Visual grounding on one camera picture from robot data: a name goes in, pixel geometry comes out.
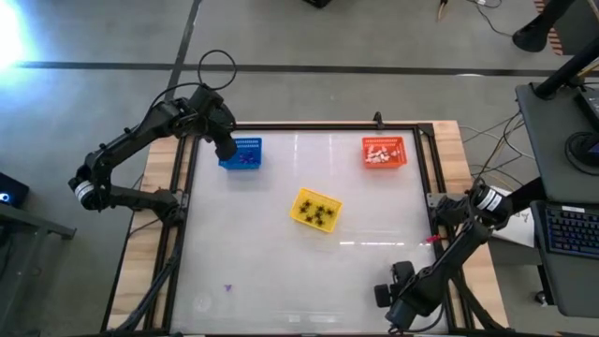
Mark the black frame clamp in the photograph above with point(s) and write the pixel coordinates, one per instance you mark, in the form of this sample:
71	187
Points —
378	119

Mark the grey laptop table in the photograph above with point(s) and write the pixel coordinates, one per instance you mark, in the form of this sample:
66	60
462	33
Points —
571	285

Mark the grey desk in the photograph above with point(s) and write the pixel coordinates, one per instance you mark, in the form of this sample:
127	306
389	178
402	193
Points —
547	140

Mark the blue plastic basket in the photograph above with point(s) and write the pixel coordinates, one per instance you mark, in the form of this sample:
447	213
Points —
255	142

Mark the orange plastic basket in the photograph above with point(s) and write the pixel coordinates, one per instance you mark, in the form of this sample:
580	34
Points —
402	164

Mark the grey metal stand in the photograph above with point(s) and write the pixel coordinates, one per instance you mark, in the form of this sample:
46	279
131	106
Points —
33	224

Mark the black desk leg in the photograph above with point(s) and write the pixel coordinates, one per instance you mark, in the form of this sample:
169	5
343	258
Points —
529	194

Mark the black box with blue light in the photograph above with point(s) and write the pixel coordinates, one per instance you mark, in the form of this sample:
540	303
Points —
16	187

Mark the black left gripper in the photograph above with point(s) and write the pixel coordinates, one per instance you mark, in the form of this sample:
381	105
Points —
213	112

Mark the yellow plastic basket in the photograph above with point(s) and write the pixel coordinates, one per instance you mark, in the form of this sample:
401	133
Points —
299	213

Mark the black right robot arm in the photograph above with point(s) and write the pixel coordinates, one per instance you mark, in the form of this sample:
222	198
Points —
461	248

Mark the round black base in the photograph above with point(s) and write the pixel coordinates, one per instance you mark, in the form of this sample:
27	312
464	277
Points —
585	161

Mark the black caster wheel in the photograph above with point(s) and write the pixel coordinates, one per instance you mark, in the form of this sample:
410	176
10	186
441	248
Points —
540	297

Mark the striped edge floor mat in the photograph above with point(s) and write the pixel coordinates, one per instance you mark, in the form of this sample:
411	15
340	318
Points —
578	33

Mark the black desk post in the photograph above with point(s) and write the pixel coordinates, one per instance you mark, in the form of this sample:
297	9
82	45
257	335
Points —
568	70

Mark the white paper sheet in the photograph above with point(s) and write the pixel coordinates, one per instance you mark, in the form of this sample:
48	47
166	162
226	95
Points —
519	229

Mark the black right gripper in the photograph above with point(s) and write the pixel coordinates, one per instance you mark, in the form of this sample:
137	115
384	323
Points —
416	290

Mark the red tag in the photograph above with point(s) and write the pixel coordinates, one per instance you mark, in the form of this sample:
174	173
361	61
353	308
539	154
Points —
433	238

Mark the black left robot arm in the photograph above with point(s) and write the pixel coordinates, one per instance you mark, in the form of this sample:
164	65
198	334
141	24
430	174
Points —
135	133

